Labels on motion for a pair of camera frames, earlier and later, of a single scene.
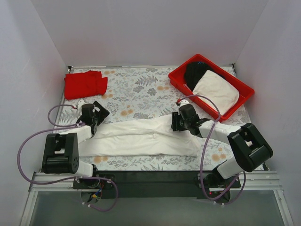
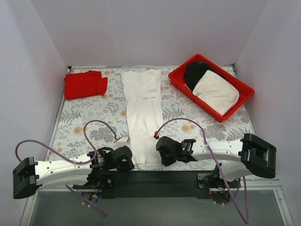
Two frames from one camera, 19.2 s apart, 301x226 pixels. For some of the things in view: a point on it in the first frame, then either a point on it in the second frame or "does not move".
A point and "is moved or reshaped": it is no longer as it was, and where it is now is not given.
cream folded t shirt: x=215 y=88 does not move
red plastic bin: x=178 y=76 does not move
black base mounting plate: x=188 y=184 does not move
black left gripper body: x=99 y=113 → x=124 y=159
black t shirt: x=194 y=70 does not move
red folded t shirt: x=84 y=84 does not move
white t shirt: x=154 y=137 is moved or reshaped
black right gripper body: x=175 y=122 → x=165 y=150
